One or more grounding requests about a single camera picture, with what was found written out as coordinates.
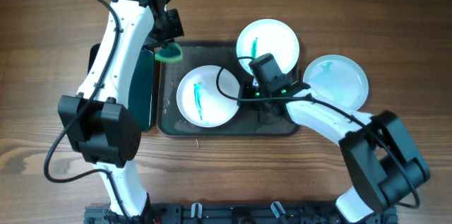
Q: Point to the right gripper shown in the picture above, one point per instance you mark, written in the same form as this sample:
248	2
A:
248	94

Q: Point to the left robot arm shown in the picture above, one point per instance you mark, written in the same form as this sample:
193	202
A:
112	155

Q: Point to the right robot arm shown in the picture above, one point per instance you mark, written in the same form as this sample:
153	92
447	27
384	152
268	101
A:
383	162

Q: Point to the dark green small tray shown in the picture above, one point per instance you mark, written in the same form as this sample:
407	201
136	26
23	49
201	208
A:
124	84

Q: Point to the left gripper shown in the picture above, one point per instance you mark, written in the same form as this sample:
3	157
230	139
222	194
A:
164	42

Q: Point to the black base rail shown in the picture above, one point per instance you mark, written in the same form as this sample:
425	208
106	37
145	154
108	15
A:
304	213

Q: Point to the large grey serving tray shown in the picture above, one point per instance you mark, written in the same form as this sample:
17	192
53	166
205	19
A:
247	122

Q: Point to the green yellow sponge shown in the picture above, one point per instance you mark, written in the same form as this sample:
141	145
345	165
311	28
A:
173	53

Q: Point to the white plate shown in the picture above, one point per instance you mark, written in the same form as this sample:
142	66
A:
270	36
207	96
338	79

